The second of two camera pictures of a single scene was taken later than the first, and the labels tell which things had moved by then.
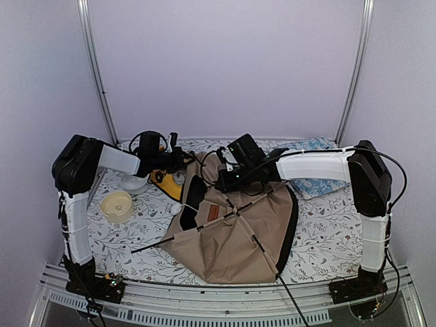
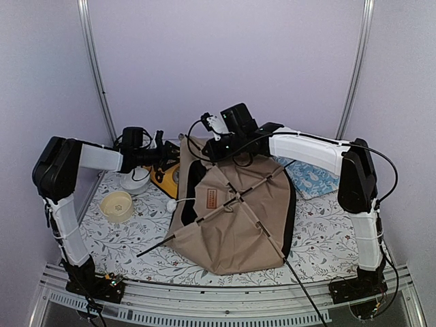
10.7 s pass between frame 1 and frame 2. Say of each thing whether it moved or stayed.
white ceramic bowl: stayed
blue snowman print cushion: stayed
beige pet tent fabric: moved
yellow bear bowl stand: stayed
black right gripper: moved
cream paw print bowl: stayed
